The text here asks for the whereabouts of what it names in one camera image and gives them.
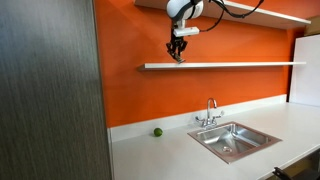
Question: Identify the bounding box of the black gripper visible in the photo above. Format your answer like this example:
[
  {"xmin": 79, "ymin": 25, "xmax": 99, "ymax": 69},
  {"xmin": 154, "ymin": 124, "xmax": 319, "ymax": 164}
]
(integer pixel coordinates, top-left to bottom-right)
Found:
[{"xmin": 165, "ymin": 28, "xmax": 189, "ymax": 63}]

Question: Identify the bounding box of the chrome faucet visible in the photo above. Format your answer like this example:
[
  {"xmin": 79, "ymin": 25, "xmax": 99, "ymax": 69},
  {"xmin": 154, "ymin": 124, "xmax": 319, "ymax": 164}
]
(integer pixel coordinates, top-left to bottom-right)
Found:
[{"xmin": 194, "ymin": 97, "xmax": 225, "ymax": 131}]

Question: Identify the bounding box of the green lime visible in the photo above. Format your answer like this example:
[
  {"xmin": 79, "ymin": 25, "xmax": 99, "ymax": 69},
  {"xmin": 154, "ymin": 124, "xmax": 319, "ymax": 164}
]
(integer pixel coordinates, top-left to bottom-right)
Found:
[{"xmin": 153, "ymin": 127, "xmax": 164, "ymax": 138}]

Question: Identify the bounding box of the stainless steel sink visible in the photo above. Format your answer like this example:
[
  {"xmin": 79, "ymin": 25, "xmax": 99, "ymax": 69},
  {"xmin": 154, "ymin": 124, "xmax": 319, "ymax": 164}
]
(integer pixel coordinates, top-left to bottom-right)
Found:
[{"xmin": 186, "ymin": 121, "xmax": 283, "ymax": 165}]

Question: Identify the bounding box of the white side panel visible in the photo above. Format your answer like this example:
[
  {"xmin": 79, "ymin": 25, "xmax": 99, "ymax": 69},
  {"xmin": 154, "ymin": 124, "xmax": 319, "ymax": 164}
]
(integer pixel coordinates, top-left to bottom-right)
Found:
[{"xmin": 288, "ymin": 34, "xmax": 320, "ymax": 108}]

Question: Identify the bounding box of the dark wood cabinet panel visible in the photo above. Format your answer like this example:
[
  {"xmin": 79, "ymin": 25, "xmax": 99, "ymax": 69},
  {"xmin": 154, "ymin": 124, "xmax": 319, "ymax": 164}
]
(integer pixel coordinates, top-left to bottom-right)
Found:
[{"xmin": 0, "ymin": 0, "xmax": 113, "ymax": 180}]

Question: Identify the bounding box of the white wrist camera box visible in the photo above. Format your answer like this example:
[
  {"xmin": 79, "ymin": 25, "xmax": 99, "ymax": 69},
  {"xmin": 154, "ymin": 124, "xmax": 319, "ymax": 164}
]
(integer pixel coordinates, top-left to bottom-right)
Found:
[{"xmin": 172, "ymin": 26, "xmax": 201, "ymax": 38}]

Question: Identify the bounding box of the thin white wall shelf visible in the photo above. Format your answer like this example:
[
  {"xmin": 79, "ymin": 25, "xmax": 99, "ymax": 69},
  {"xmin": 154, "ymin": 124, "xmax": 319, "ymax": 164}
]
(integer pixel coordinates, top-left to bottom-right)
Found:
[{"xmin": 137, "ymin": 61, "xmax": 307, "ymax": 72}]

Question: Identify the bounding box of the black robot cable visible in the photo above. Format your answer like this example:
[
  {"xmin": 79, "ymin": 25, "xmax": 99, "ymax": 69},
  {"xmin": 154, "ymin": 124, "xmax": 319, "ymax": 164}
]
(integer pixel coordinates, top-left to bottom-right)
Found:
[{"xmin": 199, "ymin": 0, "xmax": 266, "ymax": 33}]

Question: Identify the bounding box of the thick white wall shelf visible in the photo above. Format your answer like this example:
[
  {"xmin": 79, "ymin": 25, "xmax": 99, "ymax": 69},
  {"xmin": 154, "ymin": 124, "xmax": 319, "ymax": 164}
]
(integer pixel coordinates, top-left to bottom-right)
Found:
[{"xmin": 133, "ymin": 0, "xmax": 312, "ymax": 31}]

